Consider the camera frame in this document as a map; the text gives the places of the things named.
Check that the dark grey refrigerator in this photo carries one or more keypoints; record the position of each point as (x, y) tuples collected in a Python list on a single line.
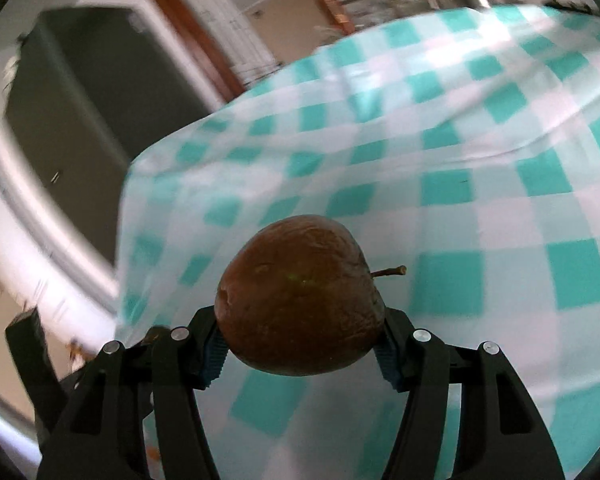
[(90, 110)]

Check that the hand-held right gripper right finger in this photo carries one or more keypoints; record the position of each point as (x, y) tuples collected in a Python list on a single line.
[(387, 365)]

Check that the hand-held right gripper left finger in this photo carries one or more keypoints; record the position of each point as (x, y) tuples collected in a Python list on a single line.
[(212, 360)]

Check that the dark red apple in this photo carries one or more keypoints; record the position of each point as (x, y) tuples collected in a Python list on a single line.
[(295, 295)]

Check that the teal white checkered tablecloth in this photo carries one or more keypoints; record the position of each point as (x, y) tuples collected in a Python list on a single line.
[(455, 200)]

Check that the brown wooden door frame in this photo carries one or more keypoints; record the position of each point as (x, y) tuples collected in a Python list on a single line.
[(195, 35)]

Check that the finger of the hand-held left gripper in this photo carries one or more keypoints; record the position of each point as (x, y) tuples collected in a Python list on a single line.
[(152, 336)]

